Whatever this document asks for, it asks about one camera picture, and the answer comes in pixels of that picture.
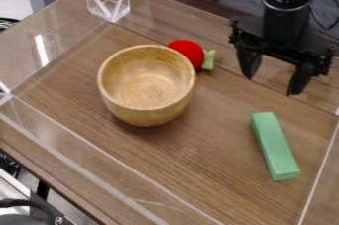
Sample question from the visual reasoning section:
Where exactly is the green rectangular block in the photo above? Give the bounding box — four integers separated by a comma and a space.
253, 112, 301, 181

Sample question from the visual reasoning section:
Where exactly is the red plush fruit green leaf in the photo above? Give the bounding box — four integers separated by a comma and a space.
169, 40, 217, 70

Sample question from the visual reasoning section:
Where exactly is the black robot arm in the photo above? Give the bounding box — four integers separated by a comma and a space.
230, 0, 339, 95

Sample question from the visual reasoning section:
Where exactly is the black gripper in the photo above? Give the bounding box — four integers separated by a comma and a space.
230, 0, 339, 95

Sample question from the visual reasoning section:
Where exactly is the black metal bracket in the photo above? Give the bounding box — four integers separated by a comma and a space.
30, 193, 78, 225

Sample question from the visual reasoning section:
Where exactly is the clear acrylic corner bracket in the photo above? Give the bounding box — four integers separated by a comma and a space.
86, 0, 131, 23

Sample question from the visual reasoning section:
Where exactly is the clear acrylic tray wall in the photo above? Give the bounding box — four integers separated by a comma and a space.
0, 90, 223, 225

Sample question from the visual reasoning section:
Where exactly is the wooden bowl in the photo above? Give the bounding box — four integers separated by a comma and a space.
97, 45, 197, 127

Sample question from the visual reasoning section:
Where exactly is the black cable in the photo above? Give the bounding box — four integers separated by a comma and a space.
0, 198, 58, 225

